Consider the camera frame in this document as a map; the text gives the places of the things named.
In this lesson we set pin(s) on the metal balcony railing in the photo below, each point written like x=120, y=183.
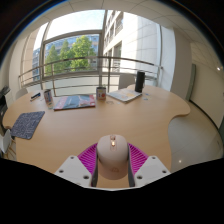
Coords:
x=83, y=58

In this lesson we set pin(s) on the black cylinder speaker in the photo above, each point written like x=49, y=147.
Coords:
x=140, y=81

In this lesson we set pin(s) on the red magazine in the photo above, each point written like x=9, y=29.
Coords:
x=75, y=102

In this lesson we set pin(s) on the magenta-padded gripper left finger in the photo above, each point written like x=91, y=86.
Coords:
x=75, y=168

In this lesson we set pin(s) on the grey door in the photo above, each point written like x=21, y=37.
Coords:
x=191, y=82

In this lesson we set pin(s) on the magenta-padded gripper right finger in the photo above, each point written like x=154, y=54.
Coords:
x=148, y=166

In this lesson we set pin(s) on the beige computer mouse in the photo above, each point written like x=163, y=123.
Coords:
x=112, y=156

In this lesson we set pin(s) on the black and white printer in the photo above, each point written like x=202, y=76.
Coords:
x=3, y=110

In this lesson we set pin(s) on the blue patterned mouse pad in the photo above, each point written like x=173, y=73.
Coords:
x=27, y=124

